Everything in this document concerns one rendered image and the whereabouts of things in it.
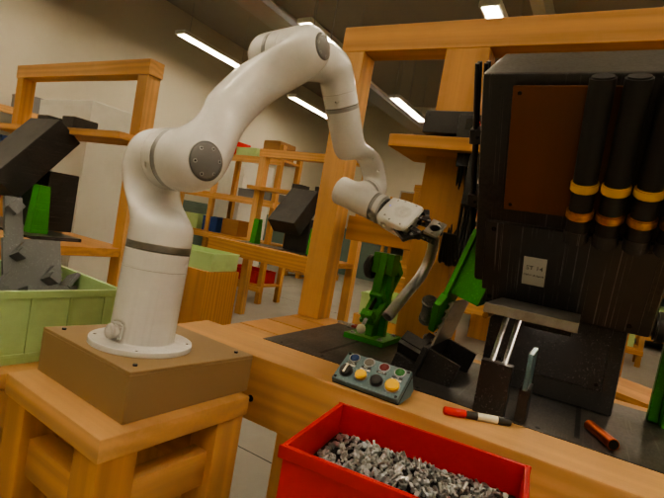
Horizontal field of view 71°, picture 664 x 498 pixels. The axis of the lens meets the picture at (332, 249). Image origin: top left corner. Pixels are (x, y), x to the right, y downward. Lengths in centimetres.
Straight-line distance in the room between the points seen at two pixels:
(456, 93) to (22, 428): 141
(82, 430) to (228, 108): 62
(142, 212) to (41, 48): 735
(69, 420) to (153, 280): 26
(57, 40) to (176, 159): 753
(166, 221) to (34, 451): 47
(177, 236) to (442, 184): 91
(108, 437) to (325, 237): 108
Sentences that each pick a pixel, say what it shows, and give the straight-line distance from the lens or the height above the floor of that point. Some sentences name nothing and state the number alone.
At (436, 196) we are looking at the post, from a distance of 154.
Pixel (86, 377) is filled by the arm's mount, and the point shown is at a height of 89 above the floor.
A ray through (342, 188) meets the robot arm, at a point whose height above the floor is 133.
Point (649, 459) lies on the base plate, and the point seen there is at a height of 90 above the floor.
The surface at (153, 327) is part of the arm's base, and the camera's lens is 93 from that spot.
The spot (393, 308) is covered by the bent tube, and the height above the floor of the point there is 104.
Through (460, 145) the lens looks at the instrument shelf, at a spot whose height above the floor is 151.
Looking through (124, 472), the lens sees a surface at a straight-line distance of 88.
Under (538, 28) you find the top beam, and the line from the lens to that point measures 163.
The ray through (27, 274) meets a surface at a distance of 153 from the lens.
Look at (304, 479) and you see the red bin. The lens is 68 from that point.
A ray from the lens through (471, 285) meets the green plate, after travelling 112.
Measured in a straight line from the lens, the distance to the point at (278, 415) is 110.
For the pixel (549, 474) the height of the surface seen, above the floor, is 88.
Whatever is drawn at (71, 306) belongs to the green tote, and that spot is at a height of 92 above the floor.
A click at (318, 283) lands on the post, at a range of 170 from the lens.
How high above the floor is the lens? 122
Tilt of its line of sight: 3 degrees down
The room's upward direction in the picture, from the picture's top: 10 degrees clockwise
